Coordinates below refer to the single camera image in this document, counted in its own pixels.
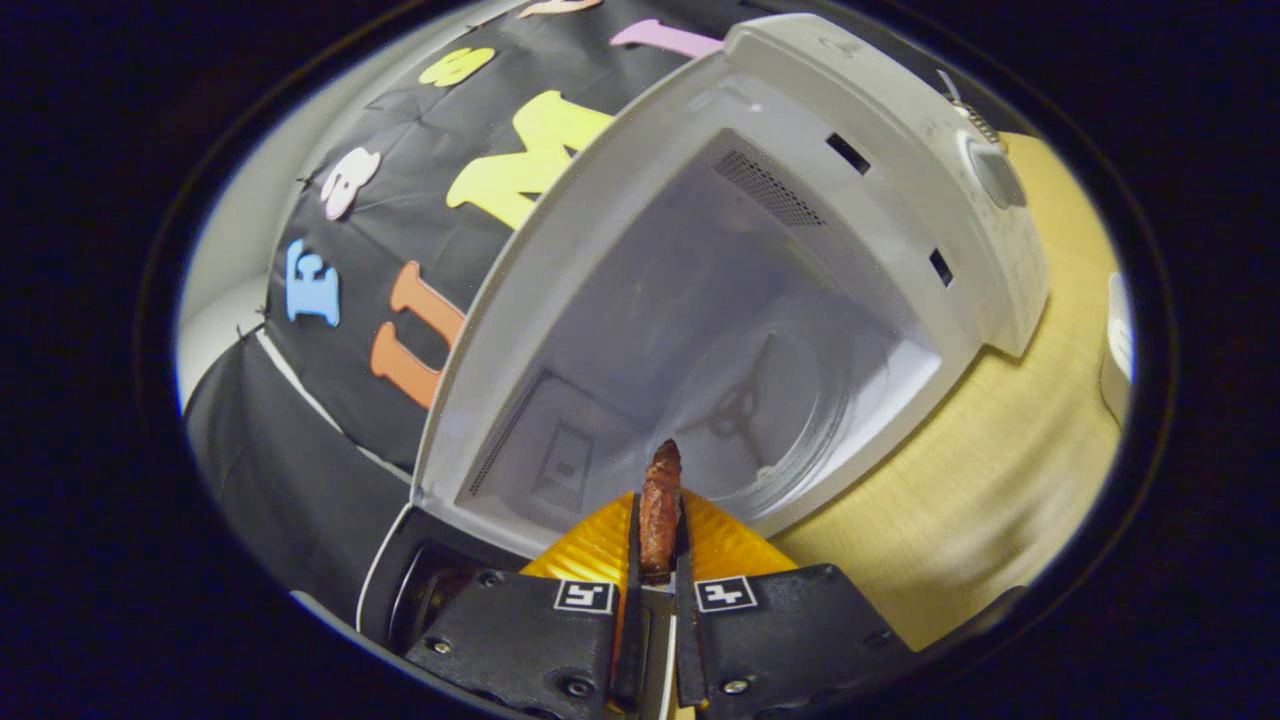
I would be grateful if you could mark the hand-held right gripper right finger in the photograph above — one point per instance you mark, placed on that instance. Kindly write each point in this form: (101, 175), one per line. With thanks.
(688, 640)

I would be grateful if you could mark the brown meat piece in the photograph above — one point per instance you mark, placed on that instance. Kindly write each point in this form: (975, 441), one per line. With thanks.
(660, 510)

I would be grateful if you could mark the white microwave oven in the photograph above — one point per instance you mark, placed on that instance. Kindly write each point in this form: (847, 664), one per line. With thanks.
(650, 300)

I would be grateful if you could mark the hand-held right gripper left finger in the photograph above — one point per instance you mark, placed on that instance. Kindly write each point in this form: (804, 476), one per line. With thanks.
(632, 640)

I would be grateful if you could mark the white rectangular dish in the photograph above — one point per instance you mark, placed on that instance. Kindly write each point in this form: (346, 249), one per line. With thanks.
(1118, 350)

